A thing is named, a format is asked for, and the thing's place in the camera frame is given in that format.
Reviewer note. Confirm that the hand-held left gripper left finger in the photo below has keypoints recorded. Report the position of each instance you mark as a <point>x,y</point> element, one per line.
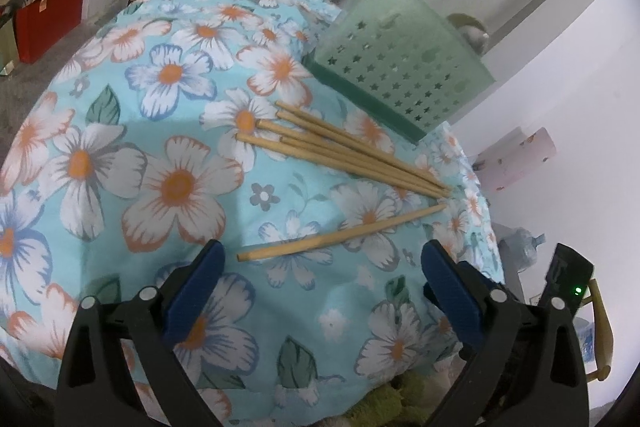
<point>192,292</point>

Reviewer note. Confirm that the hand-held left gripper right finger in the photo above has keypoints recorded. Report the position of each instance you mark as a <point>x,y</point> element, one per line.
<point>452,294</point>

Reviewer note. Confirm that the tan wooden chopstick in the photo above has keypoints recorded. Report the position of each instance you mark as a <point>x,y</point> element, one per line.
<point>340,234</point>

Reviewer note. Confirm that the bunch of wooden chopsticks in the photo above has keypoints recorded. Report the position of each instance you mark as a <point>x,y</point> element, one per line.
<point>350,157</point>

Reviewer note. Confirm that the green perforated utensil holder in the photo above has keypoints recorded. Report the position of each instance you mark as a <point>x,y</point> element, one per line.
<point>400,57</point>

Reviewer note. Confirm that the metal spoon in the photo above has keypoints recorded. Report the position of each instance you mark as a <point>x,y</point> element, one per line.
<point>477,43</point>

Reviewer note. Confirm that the wooden framed dark chair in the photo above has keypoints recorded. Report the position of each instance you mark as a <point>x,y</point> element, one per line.
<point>602,332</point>

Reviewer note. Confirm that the green shaggy rug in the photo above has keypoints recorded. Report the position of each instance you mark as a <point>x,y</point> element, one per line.
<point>390,399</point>

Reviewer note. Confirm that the pink rolled paper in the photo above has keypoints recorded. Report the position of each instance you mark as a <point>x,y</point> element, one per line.
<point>520,157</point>

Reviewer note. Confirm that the blue floral blanket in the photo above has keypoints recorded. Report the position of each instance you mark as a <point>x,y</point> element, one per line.
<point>175,132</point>

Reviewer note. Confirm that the red gift bag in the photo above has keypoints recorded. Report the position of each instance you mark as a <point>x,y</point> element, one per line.
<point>50,27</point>

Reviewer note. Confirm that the green paper bag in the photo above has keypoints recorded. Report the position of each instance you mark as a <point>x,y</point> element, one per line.
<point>7,47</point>

